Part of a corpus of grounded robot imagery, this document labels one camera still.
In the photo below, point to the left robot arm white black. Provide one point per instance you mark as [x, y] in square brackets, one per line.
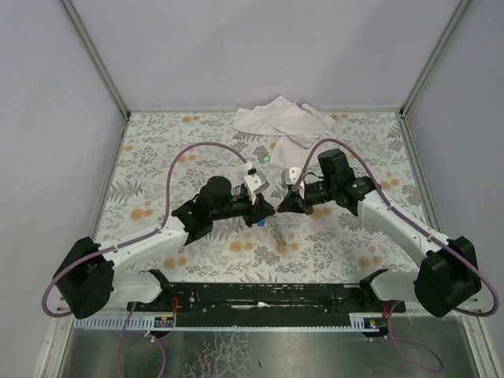
[93, 276]

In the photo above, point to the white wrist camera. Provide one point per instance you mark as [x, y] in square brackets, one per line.
[255, 181]
[291, 179]

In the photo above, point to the green tagged key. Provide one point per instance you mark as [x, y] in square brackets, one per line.
[265, 160]

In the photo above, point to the white slotted cable duct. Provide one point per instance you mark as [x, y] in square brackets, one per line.
[259, 320]

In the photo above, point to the grey aluminium corner post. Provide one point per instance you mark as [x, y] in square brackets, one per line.
[444, 38]

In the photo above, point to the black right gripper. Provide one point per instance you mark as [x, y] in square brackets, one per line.
[300, 199]

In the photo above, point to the white crumpled cloth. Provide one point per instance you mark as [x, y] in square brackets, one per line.
[298, 129]

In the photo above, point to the grey left corner post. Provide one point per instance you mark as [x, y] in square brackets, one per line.
[83, 35]

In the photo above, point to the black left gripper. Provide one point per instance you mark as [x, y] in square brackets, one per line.
[254, 210]

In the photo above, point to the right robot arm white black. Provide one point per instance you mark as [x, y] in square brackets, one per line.
[446, 267]

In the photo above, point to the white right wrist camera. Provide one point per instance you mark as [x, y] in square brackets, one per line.
[291, 179]

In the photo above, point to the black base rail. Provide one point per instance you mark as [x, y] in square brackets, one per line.
[219, 297]

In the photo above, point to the white disc with keyrings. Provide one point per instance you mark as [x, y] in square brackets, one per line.
[283, 247]

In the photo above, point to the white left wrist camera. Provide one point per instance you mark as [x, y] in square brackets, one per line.
[255, 181]

